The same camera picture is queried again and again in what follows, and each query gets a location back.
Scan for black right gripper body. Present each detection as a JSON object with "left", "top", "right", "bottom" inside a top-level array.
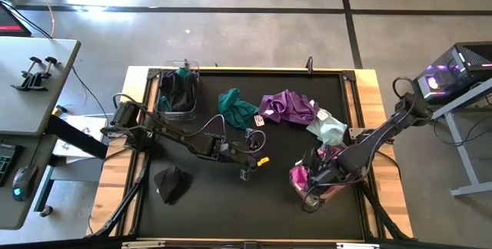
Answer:
[{"left": 306, "top": 149, "right": 349, "bottom": 191}]

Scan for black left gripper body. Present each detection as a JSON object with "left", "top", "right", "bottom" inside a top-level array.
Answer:
[{"left": 229, "top": 141, "right": 259, "bottom": 181}]

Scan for magenta towel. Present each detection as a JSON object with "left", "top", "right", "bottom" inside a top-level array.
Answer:
[{"left": 290, "top": 144, "right": 347, "bottom": 194}]

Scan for clear plastic basket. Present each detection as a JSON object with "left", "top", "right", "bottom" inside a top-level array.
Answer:
[
  {"left": 288, "top": 144, "right": 366, "bottom": 208},
  {"left": 155, "top": 59, "right": 201, "bottom": 121}
]

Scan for light blue towel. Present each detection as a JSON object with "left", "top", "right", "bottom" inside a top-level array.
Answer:
[{"left": 305, "top": 106, "right": 348, "bottom": 147}]

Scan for dark green towel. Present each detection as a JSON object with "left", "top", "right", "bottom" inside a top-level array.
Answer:
[{"left": 218, "top": 87, "right": 261, "bottom": 131}]

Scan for purple towel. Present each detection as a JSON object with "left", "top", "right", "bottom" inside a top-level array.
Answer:
[{"left": 258, "top": 89, "right": 320, "bottom": 126}]

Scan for navy blue cloth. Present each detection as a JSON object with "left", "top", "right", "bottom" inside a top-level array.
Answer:
[{"left": 159, "top": 67, "right": 193, "bottom": 112}]

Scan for black cloth cover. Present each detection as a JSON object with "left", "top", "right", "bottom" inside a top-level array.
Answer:
[{"left": 153, "top": 165, "right": 193, "bottom": 207}]

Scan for computer tower with lights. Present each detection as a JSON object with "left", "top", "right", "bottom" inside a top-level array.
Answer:
[{"left": 411, "top": 41, "right": 492, "bottom": 107}]

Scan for white paper box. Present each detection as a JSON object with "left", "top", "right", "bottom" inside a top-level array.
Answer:
[{"left": 52, "top": 114, "right": 111, "bottom": 164}]

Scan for dark grey desk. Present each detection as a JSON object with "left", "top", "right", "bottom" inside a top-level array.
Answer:
[{"left": 0, "top": 133, "right": 58, "bottom": 231}]

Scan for black desk clamp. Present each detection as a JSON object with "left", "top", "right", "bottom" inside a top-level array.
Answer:
[
  {"left": 28, "top": 56, "right": 58, "bottom": 91},
  {"left": 11, "top": 55, "right": 43, "bottom": 91}
]

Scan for black computer mouse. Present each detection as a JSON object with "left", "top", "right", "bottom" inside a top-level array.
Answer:
[{"left": 11, "top": 164, "right": 38, "bottom": 203}]

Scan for grey side table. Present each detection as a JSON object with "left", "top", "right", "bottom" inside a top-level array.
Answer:
[{"left": 0, "top": 35, "right": 82, "bottom": 137}]

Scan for black keyboard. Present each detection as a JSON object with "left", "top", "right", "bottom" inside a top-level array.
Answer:
[{"left": 0, "top": 143, "right": 24, "bottom": 188}]

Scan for black monitor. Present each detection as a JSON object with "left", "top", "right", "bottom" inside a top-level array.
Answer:
[{"left": 0, "top": 2, "right": 32, "bottom": 38}]

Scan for black aluminium table frame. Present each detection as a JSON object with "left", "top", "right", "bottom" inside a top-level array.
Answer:
[{"left": 86, "top": 67, "right": 414, "bottom": 242}]

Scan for grey metal desk frame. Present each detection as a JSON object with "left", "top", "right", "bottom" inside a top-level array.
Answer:
[{"left": 426, "top": 78, "right": 492, "bottom": 198}]

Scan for black floor cable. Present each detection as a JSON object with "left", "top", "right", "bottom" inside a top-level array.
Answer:
[{"left": 71, "top": 66, "right": 111, "bottom": 121}]

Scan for orange cable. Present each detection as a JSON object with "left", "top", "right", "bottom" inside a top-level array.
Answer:
[{"left": 25, "top": 0, "right": 57, "bottom": 39}]

